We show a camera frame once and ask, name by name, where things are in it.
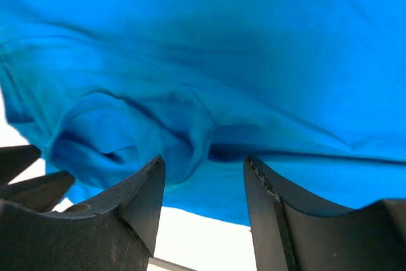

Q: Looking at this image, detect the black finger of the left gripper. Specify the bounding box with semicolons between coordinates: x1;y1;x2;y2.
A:
0;145;41;185
1;171;75;213

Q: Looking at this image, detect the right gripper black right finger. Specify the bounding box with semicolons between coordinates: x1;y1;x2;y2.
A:
244;156;405;271

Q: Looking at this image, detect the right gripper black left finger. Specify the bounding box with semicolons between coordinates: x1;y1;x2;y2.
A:
1;156;166;270

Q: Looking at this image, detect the blue t shirt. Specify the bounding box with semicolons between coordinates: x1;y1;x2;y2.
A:
1;0;405;225

